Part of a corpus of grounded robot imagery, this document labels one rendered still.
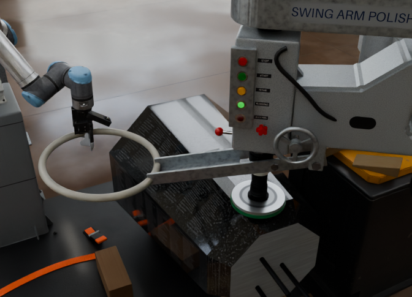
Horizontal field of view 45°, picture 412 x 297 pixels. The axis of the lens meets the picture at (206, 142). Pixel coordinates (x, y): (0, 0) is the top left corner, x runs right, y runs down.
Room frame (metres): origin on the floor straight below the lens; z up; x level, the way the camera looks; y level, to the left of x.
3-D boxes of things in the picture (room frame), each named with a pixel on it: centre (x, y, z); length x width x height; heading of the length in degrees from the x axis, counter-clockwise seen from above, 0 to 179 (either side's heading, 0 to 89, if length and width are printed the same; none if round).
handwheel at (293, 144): (1.41, -0.30, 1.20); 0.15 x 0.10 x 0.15; 79
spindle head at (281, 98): (1.54, -0.29, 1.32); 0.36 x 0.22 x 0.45; 79
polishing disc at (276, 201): (1.55, -0.21, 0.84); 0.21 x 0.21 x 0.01
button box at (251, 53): (1.45, -0.12, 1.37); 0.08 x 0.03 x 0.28; 79
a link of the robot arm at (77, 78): (1.88, 0.52, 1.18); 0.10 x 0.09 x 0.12; 50
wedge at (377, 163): (1.85, -0.78, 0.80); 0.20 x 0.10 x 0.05; 64
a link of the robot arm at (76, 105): (1.88, 0.52, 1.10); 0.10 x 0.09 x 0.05; 18
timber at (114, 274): (1.85, 0.49, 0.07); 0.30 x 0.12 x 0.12; 24
